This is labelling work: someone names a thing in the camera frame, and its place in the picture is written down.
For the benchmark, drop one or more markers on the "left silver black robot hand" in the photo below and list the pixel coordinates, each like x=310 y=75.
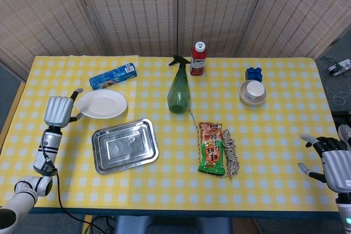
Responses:
x=57 y=110

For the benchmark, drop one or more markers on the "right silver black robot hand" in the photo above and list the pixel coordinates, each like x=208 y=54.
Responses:
x=338 y=168

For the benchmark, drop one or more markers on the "white round plate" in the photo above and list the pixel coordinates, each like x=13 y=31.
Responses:
x=102 y=105

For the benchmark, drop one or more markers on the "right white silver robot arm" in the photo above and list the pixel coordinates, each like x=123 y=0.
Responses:
x=345 y=209

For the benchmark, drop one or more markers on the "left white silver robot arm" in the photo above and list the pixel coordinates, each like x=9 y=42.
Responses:
x=49 y=143

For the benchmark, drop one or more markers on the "silver rectangular metal tray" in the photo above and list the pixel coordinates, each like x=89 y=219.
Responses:
x=124 y=146

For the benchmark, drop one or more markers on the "grey sneaker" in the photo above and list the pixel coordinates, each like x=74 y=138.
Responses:
x=345 y=132

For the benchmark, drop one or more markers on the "blue cookie box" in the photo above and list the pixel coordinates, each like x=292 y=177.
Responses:
x=112 y=77

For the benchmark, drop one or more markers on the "white device on floor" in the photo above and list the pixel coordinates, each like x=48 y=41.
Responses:
x=341 y=67

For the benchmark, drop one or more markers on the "cream round bowl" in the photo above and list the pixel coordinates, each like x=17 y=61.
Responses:
x=246 y=100

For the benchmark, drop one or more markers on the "white paper cup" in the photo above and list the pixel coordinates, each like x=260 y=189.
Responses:
x=255 y=88

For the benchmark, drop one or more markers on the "green spray bottle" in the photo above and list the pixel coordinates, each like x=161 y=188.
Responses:
x=178 y=94

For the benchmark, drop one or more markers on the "woven bamboo folding screen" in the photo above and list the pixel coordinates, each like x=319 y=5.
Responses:
x=131 y=12

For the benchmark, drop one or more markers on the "blue building block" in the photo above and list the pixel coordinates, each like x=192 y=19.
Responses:
x=253 y=73

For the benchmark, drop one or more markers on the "orange green snack bag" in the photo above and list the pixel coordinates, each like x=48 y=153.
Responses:
x=211 y=149

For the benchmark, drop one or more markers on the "blue stool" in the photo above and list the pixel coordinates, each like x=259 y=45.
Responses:
x=131 y=225

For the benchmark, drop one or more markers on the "yellow white checkered tablecloth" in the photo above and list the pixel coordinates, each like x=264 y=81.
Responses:
x=175 y=190

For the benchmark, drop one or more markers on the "red juice bottle white cap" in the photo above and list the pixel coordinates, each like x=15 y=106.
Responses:
x=198 y=64

